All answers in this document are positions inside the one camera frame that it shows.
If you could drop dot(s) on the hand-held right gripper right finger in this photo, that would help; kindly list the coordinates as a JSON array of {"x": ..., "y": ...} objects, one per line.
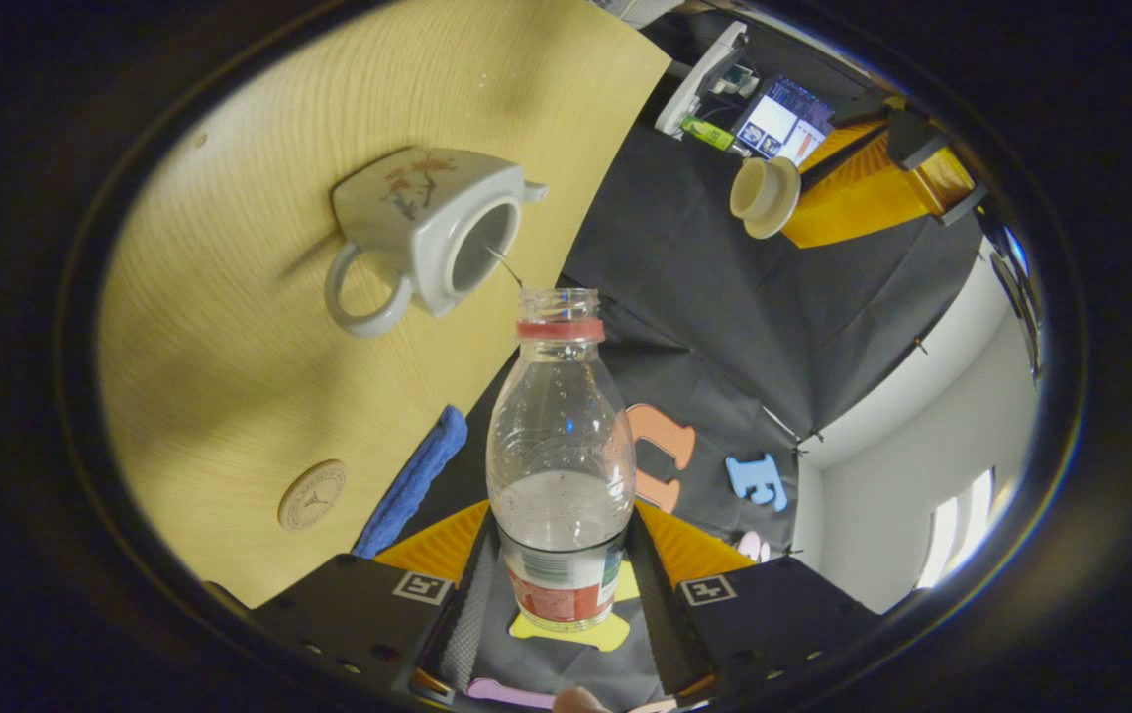
[{"x": 773, "y": 614}]

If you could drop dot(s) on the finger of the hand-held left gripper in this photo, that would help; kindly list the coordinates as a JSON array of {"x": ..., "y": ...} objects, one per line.
[
  {"x": 863, "y": 213},
  {"x": 853, "y": 139}
]

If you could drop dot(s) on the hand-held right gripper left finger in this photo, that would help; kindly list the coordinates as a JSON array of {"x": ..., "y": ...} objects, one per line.
[{"x": 367, "y": 609}]

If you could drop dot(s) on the round wooden coaster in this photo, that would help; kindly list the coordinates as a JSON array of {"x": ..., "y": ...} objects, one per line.
[{"x": 312, "y": 495}]

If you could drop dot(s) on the clear plastic water bottle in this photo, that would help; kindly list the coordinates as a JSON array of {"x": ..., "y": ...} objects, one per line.
[{"x": 561, "y": 446}]

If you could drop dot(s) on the white ceramic teacup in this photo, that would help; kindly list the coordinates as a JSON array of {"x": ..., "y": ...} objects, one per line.
[{"x": 397, "y": 213}]

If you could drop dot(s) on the green drink bottle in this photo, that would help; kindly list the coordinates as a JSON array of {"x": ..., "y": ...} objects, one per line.
[{"x": 706, "y": 132}]

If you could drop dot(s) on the computer monitor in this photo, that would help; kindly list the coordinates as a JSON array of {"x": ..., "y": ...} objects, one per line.
[{"x": 783, "y": 124}]

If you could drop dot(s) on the blue folded towel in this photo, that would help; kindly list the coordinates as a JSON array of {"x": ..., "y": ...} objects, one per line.
[{"x": 417, "y": 475}]

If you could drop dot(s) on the white side table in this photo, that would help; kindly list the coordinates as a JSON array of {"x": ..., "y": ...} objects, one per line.
[{"x": 699, "y": 84}]

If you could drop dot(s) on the black backdrop cloth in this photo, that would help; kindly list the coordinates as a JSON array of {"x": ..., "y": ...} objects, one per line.
[{"x": 724, "y": 327}]

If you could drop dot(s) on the ceiling light panel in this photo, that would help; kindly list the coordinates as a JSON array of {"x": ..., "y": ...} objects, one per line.
[{"x": 952, "y": 535}]

